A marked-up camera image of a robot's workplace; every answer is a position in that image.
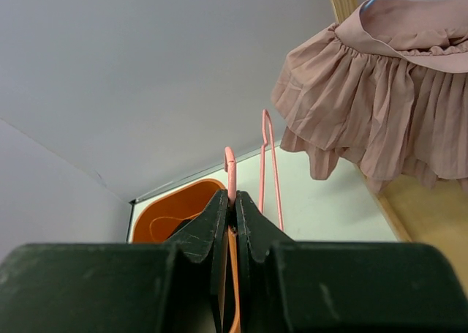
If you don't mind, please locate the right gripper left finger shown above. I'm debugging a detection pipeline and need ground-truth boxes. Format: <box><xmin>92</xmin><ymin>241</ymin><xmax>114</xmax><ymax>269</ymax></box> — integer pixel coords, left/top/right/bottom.
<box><xmin>1</xmin><ymin>190</ymin><xmax>229</xmax><ymax>332</ymax></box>

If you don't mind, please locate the orange plastic basket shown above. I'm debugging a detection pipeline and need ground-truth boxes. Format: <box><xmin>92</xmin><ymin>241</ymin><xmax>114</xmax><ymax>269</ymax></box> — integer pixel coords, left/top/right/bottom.
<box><xmin>127</xmin><ymin>179</ymin><xmax>241</xmax><ymax>332</ymax></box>

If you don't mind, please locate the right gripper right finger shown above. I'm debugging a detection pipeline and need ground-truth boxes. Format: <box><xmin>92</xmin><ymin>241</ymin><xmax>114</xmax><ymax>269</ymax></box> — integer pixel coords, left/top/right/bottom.
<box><xmin>235</xmin><ymin>192</ymin><xmax>467</xmax><ymax>332</ymax></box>

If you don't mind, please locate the wooden clothes rack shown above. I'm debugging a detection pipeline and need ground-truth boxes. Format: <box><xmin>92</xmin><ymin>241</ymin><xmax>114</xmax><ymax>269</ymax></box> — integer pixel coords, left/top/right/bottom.
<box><xmin>325</xmin><ymin>0</ymin><xmax>468</xmax><ymax>244</ymax></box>

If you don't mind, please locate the pink wire hanger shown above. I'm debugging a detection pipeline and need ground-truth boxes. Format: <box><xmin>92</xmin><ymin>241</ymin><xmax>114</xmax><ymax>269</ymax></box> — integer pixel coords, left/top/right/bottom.
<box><xmin>223</xmin><ymin>108</ymin><xmax>284</xmax><ymax>230</ymax></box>

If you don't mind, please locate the pink ruffled skirt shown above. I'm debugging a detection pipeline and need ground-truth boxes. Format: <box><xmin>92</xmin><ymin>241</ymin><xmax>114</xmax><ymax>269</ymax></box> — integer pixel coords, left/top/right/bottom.
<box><xmin>271</xmin><ymin>0</ymin><xmax>467</xmax><ymax>192</ymax></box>

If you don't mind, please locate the black pleated skirt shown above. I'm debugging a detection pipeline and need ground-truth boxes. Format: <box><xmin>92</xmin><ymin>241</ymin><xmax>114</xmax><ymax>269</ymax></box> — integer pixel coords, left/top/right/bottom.
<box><xmin>168</xmin><ymin>219</ymin><xmax>199</xmax><ymax>242</ymax></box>

